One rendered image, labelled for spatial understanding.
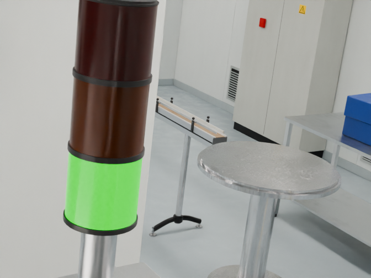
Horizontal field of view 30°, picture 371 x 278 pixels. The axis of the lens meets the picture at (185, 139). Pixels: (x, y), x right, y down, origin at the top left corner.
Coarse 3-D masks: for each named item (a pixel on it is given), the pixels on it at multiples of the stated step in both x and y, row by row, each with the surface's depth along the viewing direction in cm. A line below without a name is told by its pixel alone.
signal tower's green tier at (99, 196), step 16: (80, 160) 44; (80, 176) 44; (96, 176) 44; (112, 176) 44; (128, 176) 45; (80, 192) 44; (96, 192) 44; (112, 192) 44; (128, 192) 45; (80, 208) 45; (96, 208) 44; (112, 208) 45; (128, 208) 45; (80, 224) 45; (96, 224) 45; (112, 224) 45; (128, 224) 46
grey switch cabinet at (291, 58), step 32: (256, 0) 785; (288, 0) 741; (320, 0) 702; (352, 0) 718; (256, 32) 790; (288, 32) 745; (320, 32) 708; (256, 64) 794; (288, 64) 749; (320, 64) 722; (256, 96) 798; (288, 96) 753; (320, 96) 738; (256, 128) 803
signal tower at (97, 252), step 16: (96, 0) 41; (112, 0) 40; (128, 0) 41; (144, 0) 42; (80, 80) 43; (96, 80) 42; (144, 80) 43; (96, 160) 43; (112, 160) 43; (128, 160) 44; (96, 240) 46; (112, 240) 47; (80, 256) 48; (96, 256) 47; (112, 256) 48; (80, 272) 48; (96, 272) 47; (112, 272) 48
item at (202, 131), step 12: (156, 108) 550; (168, 108) 550; (180, 108) 539; (168, 120) 538; (180, 120) 524; (192, 120) 509; (192, 132) 512; (204, 132) 499; (216, 132) 491; (204, 144) 500
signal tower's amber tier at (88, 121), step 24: (72, 96) 44; (96, 96) 42; (120, 96) 42; (144, 96) 44; (72, 120) 44; (96, 120) 43; (120, 120) 43; (144, 120) 44; (72, 144) 44; (96, 144) 43; (120, 144) 43
